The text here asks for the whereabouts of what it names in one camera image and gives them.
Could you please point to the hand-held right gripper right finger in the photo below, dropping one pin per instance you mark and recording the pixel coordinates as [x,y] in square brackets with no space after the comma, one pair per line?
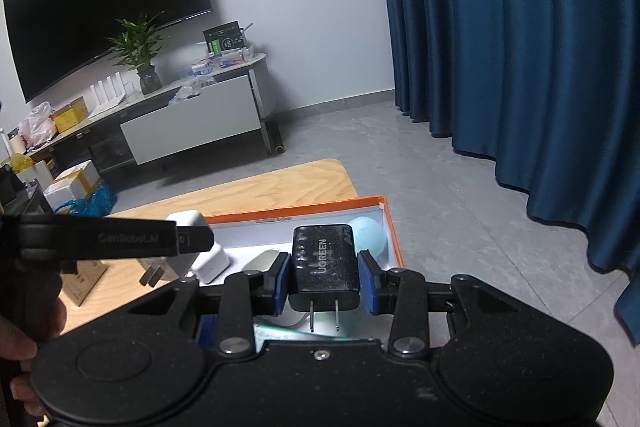
[369,284]

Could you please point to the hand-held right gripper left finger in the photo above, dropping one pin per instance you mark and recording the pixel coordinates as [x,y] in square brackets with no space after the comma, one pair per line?
[281,284]

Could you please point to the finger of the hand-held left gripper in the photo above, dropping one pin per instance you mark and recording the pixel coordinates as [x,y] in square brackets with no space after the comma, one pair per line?
[195,239]

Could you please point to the white plug adapter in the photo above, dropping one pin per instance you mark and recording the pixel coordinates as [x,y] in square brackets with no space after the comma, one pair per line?
[212,264]

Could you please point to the black plug charger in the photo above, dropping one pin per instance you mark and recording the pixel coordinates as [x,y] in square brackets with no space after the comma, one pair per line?
[325,264]

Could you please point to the orange white cardboard box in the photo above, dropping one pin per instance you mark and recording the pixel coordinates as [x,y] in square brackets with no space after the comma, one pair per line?
[250,232]

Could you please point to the person's left hand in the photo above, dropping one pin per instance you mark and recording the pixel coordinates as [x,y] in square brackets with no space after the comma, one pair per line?
[17,339]

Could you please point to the brown cardboard box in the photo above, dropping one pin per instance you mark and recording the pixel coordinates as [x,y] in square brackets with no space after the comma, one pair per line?
[85,282]

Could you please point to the glass jar with teal lid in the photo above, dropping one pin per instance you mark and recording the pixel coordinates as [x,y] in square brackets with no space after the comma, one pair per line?
[369,232]

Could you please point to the white taped cardboard box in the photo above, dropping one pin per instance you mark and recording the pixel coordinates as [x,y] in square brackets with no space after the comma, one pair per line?
[72,184]

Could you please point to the black coffee table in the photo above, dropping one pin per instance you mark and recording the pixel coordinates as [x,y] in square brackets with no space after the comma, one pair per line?
[25,199]

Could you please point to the yellow bag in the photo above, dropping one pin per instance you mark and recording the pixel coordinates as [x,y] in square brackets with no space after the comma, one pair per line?
[21,164]

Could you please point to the grey television cabinet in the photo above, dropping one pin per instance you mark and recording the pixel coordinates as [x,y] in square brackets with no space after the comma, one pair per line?
[190,122]

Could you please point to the white bottle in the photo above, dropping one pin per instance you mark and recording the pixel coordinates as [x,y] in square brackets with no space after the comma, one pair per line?
[4,142]

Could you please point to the red white plastic bag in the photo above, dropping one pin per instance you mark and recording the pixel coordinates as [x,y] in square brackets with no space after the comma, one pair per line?
[36,124]

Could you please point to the yellow box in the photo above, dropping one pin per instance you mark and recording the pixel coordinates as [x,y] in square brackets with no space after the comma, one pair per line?
[71,116]

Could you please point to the dark roll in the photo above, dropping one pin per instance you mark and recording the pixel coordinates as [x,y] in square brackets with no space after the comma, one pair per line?
[275,137]

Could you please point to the white router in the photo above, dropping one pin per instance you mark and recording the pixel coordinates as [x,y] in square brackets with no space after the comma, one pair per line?
[112,97]

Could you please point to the clear plastic bag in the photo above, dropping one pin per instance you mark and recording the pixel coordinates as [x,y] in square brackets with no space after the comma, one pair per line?
[192,91]

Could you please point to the pile of small boxes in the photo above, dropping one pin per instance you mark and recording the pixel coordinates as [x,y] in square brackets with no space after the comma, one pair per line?
[222,62]

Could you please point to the potted plant in dark vase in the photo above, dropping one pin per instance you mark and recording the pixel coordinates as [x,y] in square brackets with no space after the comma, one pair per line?
[137,52]

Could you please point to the green black box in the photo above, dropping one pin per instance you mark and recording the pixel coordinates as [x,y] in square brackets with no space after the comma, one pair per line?
[225,38]

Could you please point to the blue curtain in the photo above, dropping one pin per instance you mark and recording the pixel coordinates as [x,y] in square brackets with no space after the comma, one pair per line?
[510,57]

